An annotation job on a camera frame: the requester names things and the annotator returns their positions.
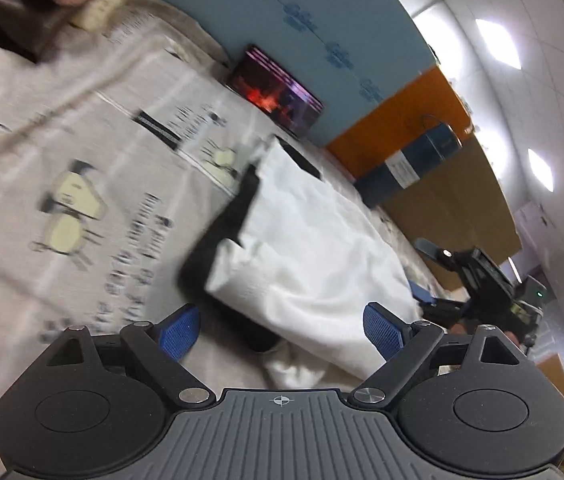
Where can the brown cardboard box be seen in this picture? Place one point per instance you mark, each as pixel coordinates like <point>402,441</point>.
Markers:
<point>554,377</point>

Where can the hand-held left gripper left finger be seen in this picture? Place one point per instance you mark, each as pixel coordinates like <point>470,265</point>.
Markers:
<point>179,332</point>

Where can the black cloth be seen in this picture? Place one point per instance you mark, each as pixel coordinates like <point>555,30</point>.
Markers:
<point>206,260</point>

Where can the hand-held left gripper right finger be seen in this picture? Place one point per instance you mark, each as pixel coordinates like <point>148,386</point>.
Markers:
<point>382,330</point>

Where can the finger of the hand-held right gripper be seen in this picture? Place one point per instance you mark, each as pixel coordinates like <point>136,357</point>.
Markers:
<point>427,247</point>
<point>419,292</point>

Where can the orange board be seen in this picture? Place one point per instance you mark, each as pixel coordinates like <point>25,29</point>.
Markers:
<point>397,120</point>

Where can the white garment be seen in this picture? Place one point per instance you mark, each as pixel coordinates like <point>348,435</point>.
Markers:
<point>312,250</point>

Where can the brown cardboard sheet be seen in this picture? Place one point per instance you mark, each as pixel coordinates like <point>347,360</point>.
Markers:
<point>462,210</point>

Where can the person's right hand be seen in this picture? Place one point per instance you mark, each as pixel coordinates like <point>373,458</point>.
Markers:
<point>512,337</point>

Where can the ceiling light panel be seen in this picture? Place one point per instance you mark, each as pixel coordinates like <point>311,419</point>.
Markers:
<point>499,42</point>
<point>541,170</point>

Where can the blue box with white label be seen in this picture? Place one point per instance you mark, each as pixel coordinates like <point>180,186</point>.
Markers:
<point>432,145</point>

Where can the smartphone with lit screen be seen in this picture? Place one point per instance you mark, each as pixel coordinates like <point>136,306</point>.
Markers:
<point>272,90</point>

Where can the blue foam board panels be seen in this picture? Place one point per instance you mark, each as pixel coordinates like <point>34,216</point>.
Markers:
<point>322,25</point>

